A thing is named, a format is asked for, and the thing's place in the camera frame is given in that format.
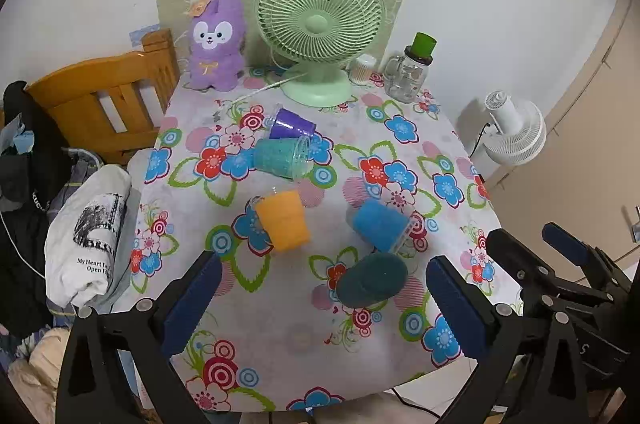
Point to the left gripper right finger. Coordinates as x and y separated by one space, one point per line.
455 308

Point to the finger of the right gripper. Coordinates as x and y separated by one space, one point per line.
566 244
515 258

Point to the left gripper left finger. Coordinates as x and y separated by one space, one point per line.
93 387

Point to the dark teal cup yellow rim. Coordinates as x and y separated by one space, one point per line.
375 278

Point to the blue plastic cup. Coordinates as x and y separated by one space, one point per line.
385 228

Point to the orange plastic cup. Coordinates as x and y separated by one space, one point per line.
283 218

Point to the green cup on jar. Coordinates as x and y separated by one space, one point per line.
423 45

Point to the teal glitter plastic cup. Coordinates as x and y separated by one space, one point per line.
287 158

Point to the purple plastic cup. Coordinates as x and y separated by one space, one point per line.
282 123

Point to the white standing fan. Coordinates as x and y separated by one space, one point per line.
520 130

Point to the white printed t-shirt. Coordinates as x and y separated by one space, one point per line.
82 240

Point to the floral tablecloth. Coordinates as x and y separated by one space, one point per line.
275 336

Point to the dark clothes pile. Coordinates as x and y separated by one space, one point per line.
36 166

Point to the glass mason jar mug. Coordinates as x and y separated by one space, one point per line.
404 75

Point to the wooden chair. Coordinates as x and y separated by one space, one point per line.
97 104

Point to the cotton swab container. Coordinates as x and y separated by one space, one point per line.
361 68

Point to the green desk fan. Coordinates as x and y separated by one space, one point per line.
319 37

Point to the purple plush toy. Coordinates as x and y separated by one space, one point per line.
216 36

